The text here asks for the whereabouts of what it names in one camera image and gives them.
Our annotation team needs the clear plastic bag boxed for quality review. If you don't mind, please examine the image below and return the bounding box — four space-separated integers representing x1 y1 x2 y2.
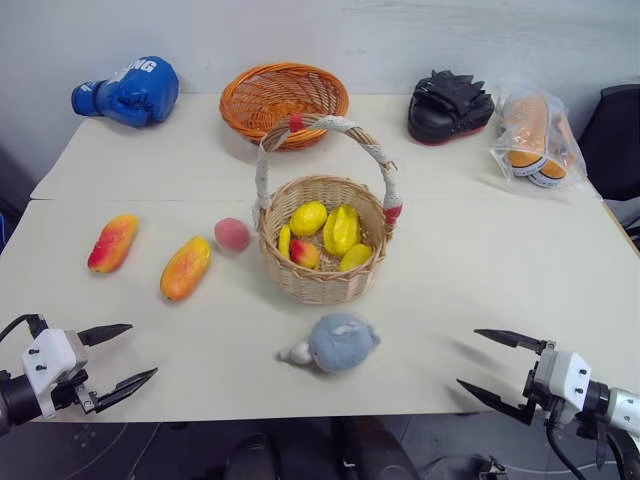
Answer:
489 85 590 192

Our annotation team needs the orange-yellow toy papaya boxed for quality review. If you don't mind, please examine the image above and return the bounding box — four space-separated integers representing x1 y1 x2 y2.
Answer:
159 235 213 303

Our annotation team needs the yellow toy starfruit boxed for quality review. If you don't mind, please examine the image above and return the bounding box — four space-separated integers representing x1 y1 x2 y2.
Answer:
322 204 362 258

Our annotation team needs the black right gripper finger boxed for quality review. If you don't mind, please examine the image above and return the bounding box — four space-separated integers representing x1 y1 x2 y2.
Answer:
455 377 534 427
473 327 549 354

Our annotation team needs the tan wicker handle basket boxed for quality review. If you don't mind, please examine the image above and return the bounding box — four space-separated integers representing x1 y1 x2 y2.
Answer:
251 113 407 305

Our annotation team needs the yellow toy lemon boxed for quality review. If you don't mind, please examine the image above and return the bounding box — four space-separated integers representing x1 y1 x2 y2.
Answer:
289 200 329 238

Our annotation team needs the blue-grey plush toy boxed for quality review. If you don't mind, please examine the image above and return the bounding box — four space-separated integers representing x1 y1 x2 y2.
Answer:
277 313 382 374

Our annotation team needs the orange slip-on shoe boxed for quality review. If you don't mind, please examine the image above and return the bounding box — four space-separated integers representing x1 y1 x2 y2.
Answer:
501 94 569 188

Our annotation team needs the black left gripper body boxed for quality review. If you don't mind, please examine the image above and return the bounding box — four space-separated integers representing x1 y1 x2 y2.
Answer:
49 330 101 416

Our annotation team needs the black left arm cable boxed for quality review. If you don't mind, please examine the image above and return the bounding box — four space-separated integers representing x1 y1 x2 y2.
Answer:
0 313 44 347

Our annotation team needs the dark rounded shape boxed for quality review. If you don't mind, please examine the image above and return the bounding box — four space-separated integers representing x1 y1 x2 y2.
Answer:
222 416 422 480

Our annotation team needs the orange wicker bowl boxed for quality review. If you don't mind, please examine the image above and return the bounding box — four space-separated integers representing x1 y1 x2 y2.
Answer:
219 62 351 152

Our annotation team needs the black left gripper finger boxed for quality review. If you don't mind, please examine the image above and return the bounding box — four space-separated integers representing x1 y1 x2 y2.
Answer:
77 323 134 348
93 366 160 414

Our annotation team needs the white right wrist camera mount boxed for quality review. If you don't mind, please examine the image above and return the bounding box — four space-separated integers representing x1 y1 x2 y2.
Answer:
533 349 594 417

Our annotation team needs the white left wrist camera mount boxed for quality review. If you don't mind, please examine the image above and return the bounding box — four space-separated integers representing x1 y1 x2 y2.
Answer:
21 328 89 420

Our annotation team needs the black chair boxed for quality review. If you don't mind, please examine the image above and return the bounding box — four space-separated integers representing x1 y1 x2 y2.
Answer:
578 83 640 202

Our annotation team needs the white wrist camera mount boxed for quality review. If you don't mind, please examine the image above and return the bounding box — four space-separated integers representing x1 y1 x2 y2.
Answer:
533 349 594 417
21 328 89 420

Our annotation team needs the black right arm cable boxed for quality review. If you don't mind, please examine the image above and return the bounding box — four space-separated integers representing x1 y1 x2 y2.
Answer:
544 405 640 480

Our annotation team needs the blue boxing glove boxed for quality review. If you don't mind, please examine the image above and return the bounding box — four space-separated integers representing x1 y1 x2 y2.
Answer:
70 55 180 128

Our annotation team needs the pink toy peach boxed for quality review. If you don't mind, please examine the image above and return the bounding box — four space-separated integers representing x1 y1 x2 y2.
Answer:
214 217 251 256

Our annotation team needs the small red-yellow toy mango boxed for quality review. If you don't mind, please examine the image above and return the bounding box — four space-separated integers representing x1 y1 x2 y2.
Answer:
288 239 322 271

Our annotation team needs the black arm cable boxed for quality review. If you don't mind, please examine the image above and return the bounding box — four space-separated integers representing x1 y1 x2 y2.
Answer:
544 405 640 480
0 313 44 347

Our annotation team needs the black boxing focus pad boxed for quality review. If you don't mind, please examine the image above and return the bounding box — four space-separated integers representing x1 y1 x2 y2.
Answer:
406 69 496 147

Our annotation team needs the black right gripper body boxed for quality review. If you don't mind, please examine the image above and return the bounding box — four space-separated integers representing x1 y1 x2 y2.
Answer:
521 339 559 427

